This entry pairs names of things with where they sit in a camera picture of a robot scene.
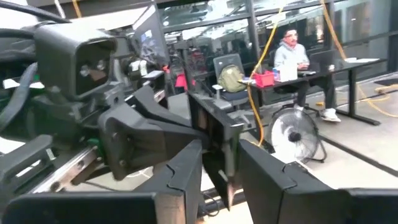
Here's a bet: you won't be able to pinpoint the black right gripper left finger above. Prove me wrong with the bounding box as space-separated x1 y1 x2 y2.
133 139 205 224

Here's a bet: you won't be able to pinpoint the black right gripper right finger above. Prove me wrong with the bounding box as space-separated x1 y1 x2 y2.
238 139 353 224

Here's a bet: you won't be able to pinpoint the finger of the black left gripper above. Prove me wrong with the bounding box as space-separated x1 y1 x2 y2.
98 103 210 182
125 85 193 128

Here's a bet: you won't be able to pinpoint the black floor fan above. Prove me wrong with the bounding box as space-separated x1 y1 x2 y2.
266 107 328 165

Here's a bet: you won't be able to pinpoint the black monitor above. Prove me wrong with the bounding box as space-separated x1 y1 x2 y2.
132 6 171 66

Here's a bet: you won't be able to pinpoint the green backpack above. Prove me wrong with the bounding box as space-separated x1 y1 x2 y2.
216 64 247 93

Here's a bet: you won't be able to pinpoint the grey office chair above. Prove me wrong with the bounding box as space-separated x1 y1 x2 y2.
212 52 254 125

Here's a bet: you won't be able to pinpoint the red bin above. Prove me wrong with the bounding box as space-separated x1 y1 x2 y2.
254 70 275 88

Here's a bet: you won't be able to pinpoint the white container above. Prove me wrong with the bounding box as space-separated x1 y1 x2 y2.
275 65 299 82

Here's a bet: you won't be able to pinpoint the black desk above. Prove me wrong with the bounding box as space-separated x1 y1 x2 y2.
238 57 389 127

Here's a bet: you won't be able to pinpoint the person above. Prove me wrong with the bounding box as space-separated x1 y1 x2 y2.
272 26 342 123

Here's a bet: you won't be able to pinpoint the black laptop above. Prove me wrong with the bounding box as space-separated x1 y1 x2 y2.
309 49 338 74

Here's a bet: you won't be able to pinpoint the white papers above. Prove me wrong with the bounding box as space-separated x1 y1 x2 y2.
343 57 381 64

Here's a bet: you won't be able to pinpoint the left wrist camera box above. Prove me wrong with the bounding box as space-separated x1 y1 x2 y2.
33 22 118 101

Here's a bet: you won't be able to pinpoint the yellow hanging cable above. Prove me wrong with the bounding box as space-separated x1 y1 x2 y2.
246 6 285 147
320 0 398 118

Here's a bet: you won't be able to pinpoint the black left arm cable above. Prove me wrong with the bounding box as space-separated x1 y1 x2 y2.
0 1 71 24

